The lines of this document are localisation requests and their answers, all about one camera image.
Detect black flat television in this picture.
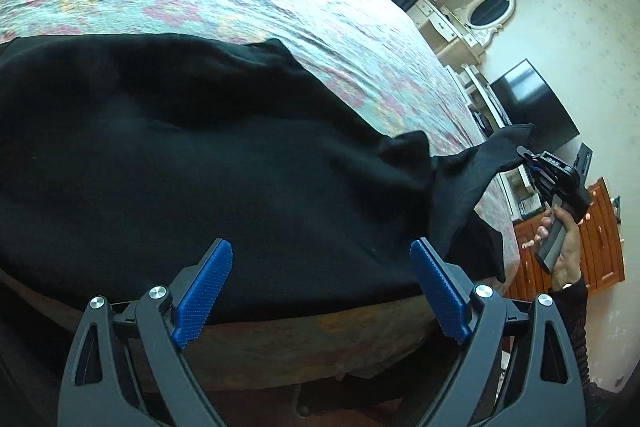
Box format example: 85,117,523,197
487,58,581,154

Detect small black box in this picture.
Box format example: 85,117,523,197
574,143,594,178

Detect person's right hand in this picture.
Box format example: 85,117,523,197
532,206,584,293

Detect wooden cabinet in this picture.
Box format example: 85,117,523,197
505,177,627,314

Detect black pants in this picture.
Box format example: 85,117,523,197
0,33,536,325

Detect white vanity dresser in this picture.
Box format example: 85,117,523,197
407,0,497,64

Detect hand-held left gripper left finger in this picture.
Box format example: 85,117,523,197
57,238,233,427

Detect white television shelf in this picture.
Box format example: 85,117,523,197
457,64,545,224

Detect oval white-framed mirror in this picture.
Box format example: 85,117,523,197
467,0,517,32

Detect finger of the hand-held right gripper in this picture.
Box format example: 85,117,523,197
516,146,545,174

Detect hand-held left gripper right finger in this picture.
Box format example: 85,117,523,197
409,238,586,427

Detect person's right forearm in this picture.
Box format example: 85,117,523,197
547,279,596,390

